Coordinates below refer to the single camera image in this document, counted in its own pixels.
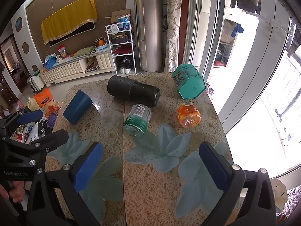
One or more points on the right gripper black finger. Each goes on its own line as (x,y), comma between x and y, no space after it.
(52,141)

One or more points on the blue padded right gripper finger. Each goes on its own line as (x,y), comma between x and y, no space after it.
(258,207)
(43,204)

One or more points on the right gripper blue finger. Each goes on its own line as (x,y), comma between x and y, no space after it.
(28,117)

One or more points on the clear jar with green lid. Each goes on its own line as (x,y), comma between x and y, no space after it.
(137,121)

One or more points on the dark blue plastic cup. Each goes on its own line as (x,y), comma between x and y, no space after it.
(77,107)

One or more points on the person's hand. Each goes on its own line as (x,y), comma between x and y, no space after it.
(16,193)

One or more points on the blue basket on cabinet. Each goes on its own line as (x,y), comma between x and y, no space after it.
(49,63)

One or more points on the orange plastic jar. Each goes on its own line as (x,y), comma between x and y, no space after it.
(188,115)

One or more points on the red snack bag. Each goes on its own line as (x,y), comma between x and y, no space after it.
(62,51)

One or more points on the black cylindrical thermos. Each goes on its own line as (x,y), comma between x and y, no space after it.
(134,91)

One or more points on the white television cabinet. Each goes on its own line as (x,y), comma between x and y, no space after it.
(80,67)

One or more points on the teal hexagonal container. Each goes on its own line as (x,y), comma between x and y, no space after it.
(188,81)

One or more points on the fruit bowl with oranges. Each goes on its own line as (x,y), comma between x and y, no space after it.
(100,43)

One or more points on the white metal shelf rack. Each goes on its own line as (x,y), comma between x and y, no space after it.
(121,43)

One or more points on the yellow cloth over television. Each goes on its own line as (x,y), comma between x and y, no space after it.
(68,19)

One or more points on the cardboard box on rack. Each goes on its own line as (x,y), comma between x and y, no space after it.
(115,15)

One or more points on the silver tower air conditioner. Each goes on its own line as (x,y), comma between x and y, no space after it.
(149,34)

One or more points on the patterned beige curtain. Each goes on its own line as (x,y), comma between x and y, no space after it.
(173,33)

